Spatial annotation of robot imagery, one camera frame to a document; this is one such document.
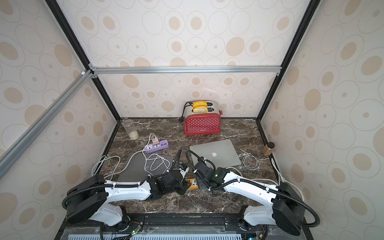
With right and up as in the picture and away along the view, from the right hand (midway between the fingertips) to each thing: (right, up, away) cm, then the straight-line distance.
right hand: (202, 181), depth 81 cm
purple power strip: (-26, +18, +19) cm, 37 cm away
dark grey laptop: (-40, +6, +12) cm, 42 cm away
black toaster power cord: (-14, +37, +34) cm, 53 cm away
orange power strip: (-4, -3, +2) cm, 5 cm away
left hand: (-5, -2, 0) cm, 6 cm away
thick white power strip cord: (+46, -3, +7) cm, 46 cm away
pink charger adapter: (-30, +21, +16) cm, 40 cm away
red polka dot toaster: (+2, +33, +19) cm, 38 cm away
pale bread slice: (0, +42, +17) cm, 45 cm away
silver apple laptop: (+14, +12, +19) cm, 27 cm away
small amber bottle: (+42, +17, +11) cm, 47 cm away
